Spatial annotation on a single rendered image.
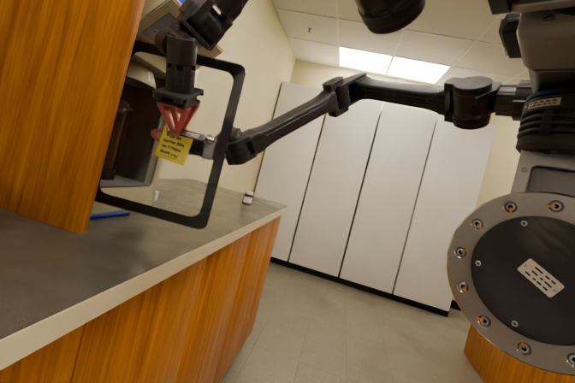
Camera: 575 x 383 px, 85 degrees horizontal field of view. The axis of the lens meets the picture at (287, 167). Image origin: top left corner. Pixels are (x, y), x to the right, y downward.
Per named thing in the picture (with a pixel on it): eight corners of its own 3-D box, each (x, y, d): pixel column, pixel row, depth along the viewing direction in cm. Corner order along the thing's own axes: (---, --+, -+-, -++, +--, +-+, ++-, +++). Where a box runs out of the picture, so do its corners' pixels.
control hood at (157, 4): (119, 26, 75) (129, -15, 75) (186, 72, 107) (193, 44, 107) (162, 34, 73) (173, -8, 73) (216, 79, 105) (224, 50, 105)
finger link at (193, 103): (153, 135, 67) (154, 91, 63) (170, 126, 73) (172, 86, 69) (183, 144, 66) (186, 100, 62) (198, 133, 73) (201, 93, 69)
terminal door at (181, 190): (86, 198, 76) (127, 38, 76) (205, 231, 74) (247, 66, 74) (84, 198, 76) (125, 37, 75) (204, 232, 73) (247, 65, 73)
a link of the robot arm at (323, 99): (347, 76, 96) (353, 109, 102) (335, 75, 101) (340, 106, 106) (226, 139, 80) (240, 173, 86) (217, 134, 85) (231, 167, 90)
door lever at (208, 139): (174, 137, 74) (177, 126, 74) (212, 146, 74) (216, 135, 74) (163, 134, 69) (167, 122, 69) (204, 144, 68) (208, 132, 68)
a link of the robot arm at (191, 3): (196, -5, 58) (228, 30, 64) (177, -9, 66) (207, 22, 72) (155, 45, 58) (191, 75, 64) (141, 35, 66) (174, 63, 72)
